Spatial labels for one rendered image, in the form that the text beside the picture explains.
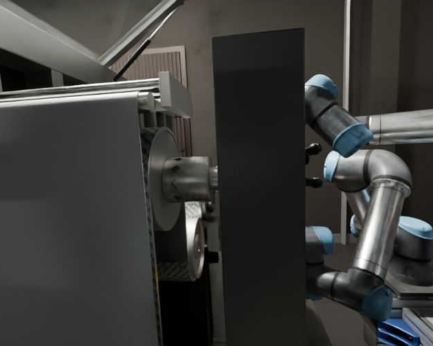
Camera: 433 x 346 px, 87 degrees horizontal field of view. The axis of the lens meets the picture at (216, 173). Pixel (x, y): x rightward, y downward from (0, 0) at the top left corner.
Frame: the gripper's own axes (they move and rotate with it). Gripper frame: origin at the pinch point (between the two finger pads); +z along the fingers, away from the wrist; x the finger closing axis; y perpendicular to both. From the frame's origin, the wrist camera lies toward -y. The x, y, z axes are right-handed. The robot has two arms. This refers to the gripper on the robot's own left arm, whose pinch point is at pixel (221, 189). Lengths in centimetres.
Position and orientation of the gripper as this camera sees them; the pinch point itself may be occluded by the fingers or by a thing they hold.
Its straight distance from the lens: 58.8
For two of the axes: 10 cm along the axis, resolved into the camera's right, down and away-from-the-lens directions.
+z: -7.3, 6.6, 1.7
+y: -6.7, -7.4, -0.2
